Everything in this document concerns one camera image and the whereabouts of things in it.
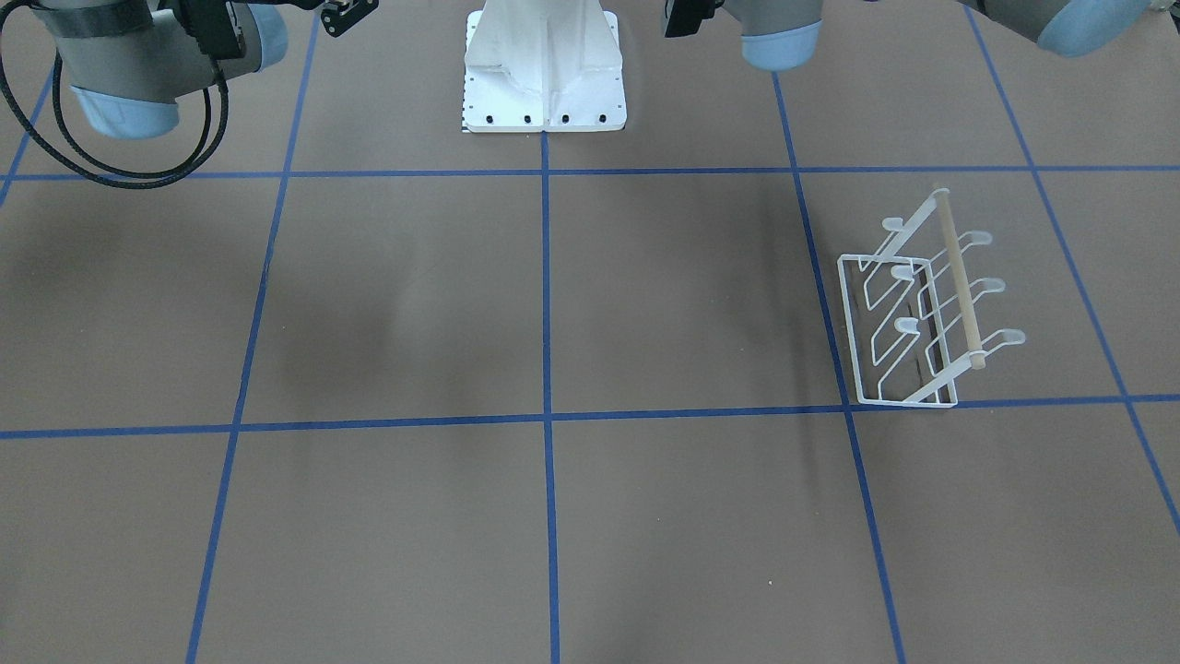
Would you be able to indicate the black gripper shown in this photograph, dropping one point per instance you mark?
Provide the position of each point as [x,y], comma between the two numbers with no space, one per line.
[342,15]

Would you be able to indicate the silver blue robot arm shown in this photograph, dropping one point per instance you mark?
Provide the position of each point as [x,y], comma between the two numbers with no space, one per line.
[130,62]

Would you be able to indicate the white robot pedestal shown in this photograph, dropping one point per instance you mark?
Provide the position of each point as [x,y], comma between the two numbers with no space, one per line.
[543,66]

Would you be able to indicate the white wire cup holder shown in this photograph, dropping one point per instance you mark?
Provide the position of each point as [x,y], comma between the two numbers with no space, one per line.
[910,310]

